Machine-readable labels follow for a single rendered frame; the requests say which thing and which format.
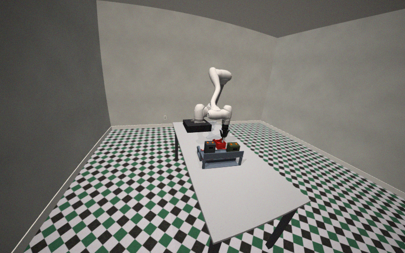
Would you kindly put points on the olive green case with orange latches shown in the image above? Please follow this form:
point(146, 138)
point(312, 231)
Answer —
point(232, 147)

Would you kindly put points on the black case with orange latches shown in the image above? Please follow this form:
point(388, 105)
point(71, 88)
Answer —
point(209, 147)

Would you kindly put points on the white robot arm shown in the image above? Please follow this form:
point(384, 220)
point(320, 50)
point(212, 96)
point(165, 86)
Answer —
point(219, 78)

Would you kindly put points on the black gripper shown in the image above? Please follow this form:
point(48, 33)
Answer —
point(225, 131)

